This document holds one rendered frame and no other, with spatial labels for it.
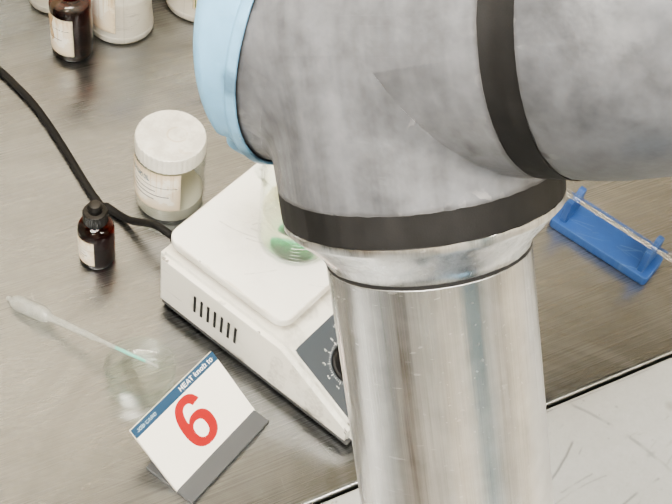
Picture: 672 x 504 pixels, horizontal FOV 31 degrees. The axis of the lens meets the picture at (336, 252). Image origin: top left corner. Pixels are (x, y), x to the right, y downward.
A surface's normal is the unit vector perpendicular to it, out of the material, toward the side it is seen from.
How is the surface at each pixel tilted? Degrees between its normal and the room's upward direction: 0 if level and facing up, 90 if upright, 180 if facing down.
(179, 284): 90
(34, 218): 0
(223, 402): 40
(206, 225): 0
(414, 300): 63
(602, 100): 83
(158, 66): 0
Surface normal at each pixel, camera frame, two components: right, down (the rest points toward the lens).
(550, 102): -0.41, 0.66
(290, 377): -0.62, 0.57
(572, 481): 0.12, -0.61
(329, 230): -0.66, 0.34
